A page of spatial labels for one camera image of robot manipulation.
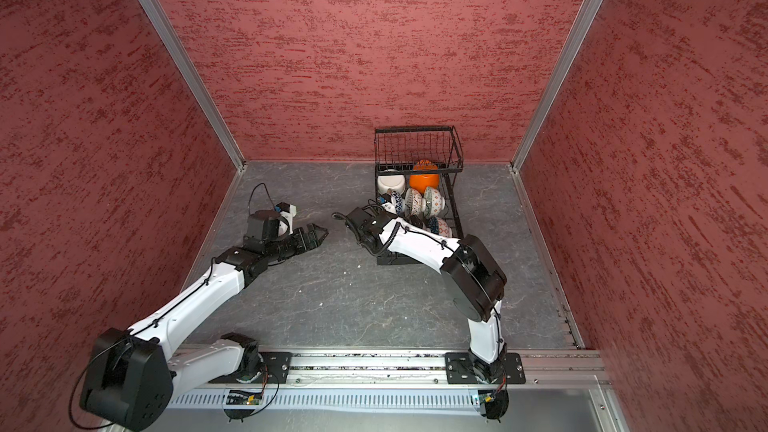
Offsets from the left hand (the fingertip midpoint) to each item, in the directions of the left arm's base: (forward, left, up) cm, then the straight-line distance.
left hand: (317, 241), depth 84 cm
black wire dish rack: (+49, -32, -8) cm, 59 cm away
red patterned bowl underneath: (+16, -28, -1) cm, 32 cm away
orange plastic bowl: (+29, -33, -5) cm, 44 cm away
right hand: (+4, -26, -1) cm, 26 cm away
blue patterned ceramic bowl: (+6, -34, +1) cm, 34 cm away
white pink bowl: (+28, -22, -5) cm, 36 cm away
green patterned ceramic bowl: (+16, -35, -2) cm, 39 cm away
